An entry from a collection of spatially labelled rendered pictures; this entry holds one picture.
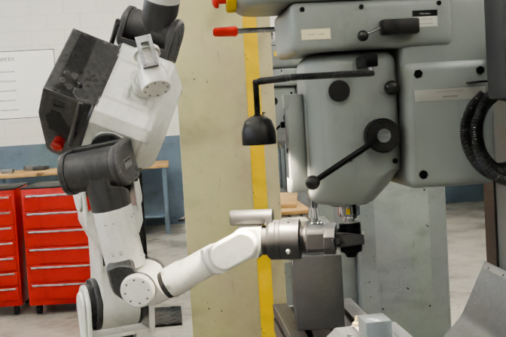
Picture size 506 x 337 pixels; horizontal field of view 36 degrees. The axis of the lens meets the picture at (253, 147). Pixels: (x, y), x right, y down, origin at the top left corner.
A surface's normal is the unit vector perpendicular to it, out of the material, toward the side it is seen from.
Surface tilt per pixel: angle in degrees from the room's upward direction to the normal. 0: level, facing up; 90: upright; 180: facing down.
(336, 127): 90
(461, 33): 90
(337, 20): 90
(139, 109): 57
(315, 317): 90
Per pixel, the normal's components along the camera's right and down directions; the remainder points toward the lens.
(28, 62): 0.11, 0.04
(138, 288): -0.11, 0.18
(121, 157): 0.96, -0.18
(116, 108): 0.33, -0.52
